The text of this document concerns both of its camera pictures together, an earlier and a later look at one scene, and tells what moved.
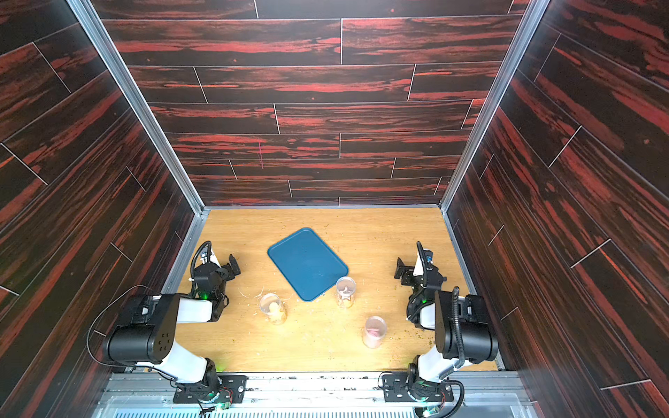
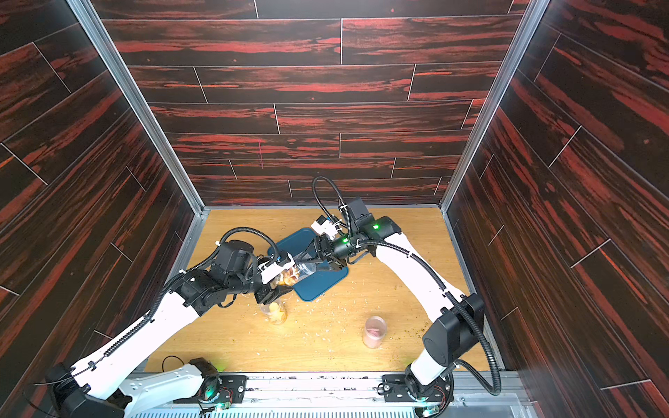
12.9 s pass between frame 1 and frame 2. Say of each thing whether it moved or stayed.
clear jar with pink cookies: stayed
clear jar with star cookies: moved
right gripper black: moved
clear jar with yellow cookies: stayed
